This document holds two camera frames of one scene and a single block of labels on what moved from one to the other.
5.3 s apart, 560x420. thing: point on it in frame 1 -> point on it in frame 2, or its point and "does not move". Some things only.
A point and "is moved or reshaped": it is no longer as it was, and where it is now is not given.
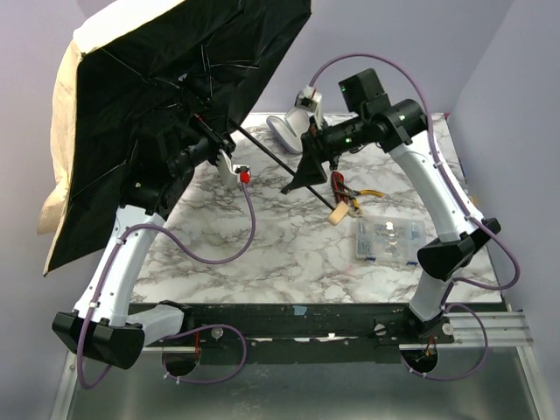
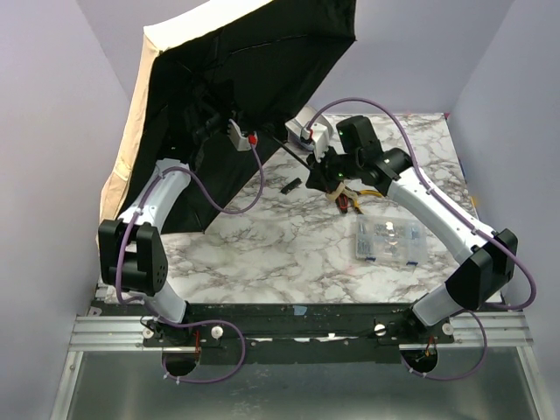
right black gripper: x=313 y=146 -> x=319 y=173
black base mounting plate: x=293 y=332 does not move
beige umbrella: x=134 y=80 is moved or reshaped
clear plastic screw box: x=391 y=240 does not move
